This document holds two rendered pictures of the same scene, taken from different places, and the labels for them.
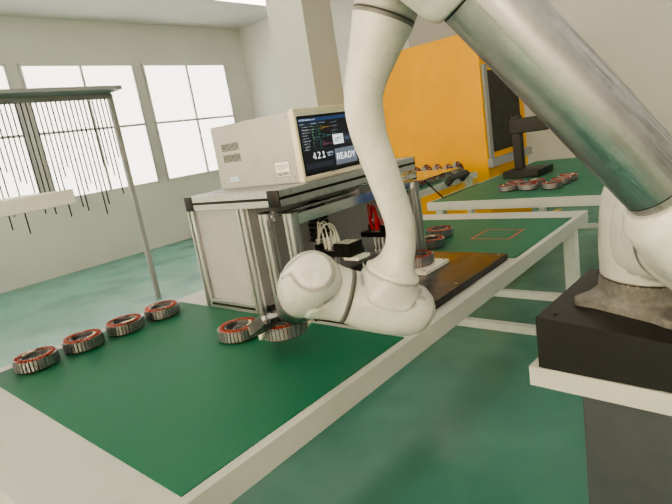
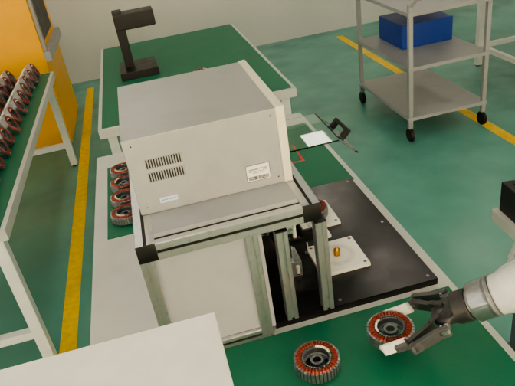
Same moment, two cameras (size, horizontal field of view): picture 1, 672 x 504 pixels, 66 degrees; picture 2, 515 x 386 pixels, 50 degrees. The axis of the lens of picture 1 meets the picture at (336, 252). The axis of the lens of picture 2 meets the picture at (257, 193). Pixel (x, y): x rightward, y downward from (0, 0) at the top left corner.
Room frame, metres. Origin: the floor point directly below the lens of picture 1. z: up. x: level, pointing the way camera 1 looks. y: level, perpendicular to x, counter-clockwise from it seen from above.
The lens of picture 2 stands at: (0.77, 1.09, 1.80)
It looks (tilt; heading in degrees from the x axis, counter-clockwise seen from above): 30 degrees down; 309
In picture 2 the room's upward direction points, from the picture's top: 9 degrees counter-clockwise
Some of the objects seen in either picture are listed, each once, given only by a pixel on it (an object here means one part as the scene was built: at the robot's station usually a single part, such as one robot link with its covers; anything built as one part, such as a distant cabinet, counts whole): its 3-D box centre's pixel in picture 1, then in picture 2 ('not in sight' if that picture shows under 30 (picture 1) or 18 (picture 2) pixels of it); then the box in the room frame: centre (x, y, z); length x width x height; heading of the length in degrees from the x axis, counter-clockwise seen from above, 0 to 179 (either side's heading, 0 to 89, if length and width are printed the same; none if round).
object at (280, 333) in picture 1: (283, 326); (390, 330); (1.18, 0.15, 0.80); 0.11 x 0.11 x 0.04
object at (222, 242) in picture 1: (227, 260); (211, 299); (1.57, 0.34, 0.91); 0.28 x 0.03 x 0.32; 48
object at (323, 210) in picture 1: (360, 198); not in sight; (1.60, -0.10, 1.03); 0.62 x 0.01 x 0.03; 138
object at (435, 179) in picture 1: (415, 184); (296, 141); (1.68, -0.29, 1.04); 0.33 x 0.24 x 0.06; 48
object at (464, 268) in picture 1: (394, 281); (319, 240); (1.55, -0.17, 0.76); 0.64 x 0.47 x 0.02; 138
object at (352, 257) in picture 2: not in sight; (337, 256); (1.45, -0.09, 0.78); 0.15 x 0.15 x 0.01; 48
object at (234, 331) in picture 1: (239, 329); (316, 361); (1.31, 0.29, 0.77); 0.11 x 0.11 x 0.04
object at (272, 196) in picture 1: (306, 182); (208, 171); (1.75, 0.06, 1.09); 0.68 x 0.44 x 0.05; 138
